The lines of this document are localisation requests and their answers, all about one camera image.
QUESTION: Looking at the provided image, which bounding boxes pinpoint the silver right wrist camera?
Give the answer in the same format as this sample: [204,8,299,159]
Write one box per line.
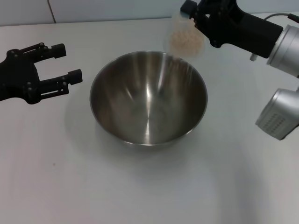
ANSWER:
[255,87,299,140]

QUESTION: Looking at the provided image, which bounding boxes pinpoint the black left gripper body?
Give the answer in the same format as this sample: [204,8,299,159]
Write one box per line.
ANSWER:
[0,48,41,105]

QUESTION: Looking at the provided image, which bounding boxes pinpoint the grey gripper cable with connector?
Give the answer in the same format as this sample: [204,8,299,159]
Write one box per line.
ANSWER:
[265,13,299,24]

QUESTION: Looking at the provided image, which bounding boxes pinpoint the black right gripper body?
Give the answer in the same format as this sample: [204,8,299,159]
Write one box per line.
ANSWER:
[198,0,285,59]

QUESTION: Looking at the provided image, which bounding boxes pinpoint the stainless steel bowl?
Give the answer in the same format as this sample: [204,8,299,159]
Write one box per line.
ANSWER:
[89,50,208,151]

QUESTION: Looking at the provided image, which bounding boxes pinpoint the white rice grains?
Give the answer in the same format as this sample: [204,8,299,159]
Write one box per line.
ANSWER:
[169,30,204,57]

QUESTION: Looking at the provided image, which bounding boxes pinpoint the clear plastic measuring cup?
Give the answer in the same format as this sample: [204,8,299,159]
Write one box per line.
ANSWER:
[163,10,207,60]

